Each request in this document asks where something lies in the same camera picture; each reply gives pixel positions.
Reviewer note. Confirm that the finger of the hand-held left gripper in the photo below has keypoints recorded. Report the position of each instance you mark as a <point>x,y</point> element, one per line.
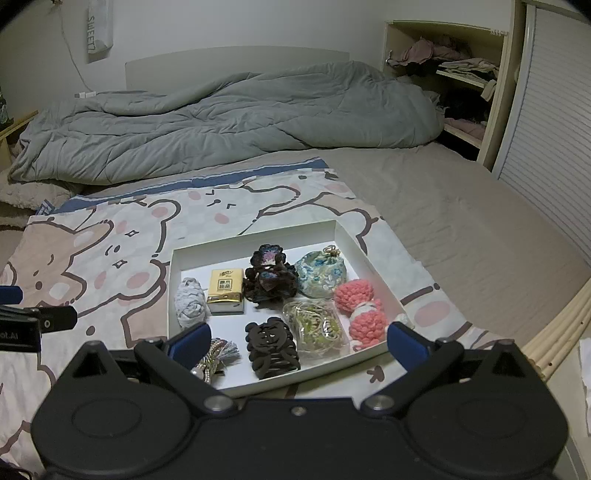
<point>9,294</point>
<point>55,318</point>

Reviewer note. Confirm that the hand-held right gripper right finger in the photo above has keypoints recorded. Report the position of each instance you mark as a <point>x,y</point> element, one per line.
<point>407,344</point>

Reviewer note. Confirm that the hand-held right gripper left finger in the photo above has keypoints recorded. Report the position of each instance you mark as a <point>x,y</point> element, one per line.
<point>190,342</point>

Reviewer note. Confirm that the lavender crochet scrunchie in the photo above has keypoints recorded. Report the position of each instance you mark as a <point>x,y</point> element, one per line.
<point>190,302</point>

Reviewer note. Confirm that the pink crochet doll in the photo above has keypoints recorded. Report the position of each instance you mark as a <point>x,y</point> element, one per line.
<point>364,323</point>

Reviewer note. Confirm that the yellow tissue packet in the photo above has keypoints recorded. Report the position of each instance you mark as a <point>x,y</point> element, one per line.
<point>225,290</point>

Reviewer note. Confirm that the brown hair claw clip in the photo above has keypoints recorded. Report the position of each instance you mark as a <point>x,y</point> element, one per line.
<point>272,348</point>

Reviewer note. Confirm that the white cardboard box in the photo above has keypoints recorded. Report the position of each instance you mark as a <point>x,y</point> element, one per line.
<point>207,261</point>

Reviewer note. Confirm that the dark crochet scrunchie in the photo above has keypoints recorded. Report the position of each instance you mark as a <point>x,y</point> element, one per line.
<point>270,274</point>

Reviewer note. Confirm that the beige fluffy blanket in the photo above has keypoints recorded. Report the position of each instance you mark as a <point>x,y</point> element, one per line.
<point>32,198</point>

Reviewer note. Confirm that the bear printed blanket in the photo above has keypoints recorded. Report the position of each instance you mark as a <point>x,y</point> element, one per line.
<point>115,240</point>

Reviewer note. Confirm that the beige bed mattress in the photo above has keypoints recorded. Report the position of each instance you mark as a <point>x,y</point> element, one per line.
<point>461,221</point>

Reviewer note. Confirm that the wooden bedside shelf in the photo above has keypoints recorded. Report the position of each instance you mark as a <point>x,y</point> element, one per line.
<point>14,127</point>

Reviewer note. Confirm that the white paper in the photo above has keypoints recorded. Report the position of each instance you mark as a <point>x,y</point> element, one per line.
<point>585,387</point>

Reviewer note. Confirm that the green glass bottle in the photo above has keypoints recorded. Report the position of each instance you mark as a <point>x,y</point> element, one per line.
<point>3,110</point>

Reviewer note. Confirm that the white charger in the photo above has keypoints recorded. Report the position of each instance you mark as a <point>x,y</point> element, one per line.
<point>87,94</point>

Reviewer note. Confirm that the grey duvet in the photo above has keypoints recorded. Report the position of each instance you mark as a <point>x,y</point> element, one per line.
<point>207,124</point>

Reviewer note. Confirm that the dark clothes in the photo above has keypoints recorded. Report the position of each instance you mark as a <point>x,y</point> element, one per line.
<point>461,106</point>

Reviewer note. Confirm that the cream shelf unit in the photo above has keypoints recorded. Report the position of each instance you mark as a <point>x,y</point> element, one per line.
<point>498,92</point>

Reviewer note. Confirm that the white roller shutter door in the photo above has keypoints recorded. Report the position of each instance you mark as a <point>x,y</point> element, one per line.
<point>549,115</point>

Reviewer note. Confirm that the white hanging bag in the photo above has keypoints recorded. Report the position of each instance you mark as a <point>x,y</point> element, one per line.
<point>99,27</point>

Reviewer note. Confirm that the folded beige clothes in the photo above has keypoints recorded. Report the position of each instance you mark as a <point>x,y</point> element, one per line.
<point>471,68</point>

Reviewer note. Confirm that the pink clothes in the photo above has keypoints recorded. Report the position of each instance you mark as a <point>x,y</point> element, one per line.
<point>420,51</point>

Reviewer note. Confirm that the rattan bed frame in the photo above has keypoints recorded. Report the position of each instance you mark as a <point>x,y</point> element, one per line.
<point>563,332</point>

